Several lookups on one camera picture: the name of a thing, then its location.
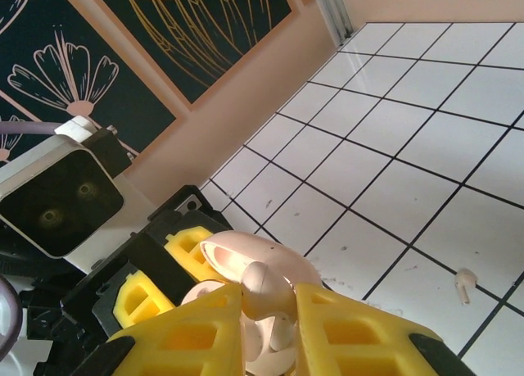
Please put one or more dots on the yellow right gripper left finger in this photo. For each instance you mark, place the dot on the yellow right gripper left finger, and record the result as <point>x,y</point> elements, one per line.
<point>192,335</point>

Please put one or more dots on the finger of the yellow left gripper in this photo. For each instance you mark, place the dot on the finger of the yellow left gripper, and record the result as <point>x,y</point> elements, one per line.
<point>131,310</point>
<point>192,249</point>

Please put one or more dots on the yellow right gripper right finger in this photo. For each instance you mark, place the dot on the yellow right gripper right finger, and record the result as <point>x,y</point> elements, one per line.
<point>348,343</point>

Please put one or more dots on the cream earbud charging case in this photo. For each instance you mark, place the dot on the cream earbud charging case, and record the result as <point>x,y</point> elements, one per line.
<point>266,249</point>

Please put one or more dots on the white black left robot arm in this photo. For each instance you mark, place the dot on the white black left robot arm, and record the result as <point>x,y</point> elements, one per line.
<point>41,310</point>

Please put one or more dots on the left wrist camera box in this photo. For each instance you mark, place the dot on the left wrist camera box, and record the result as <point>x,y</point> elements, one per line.
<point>61,204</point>

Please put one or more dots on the aluminium frame post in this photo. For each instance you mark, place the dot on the aluminium frame post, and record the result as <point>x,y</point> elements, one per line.
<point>331,7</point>

